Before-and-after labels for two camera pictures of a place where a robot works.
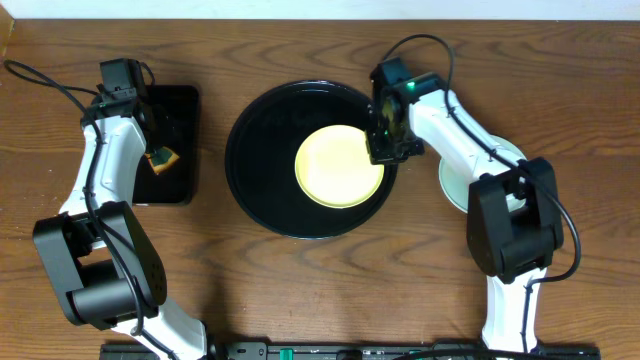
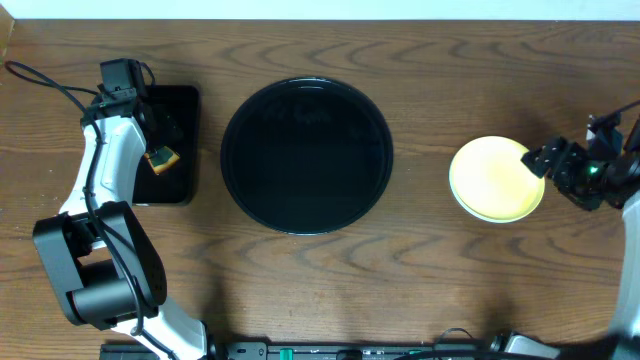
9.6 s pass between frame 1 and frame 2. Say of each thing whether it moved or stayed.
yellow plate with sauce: moved
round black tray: stayed
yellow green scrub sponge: stayed
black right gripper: moved
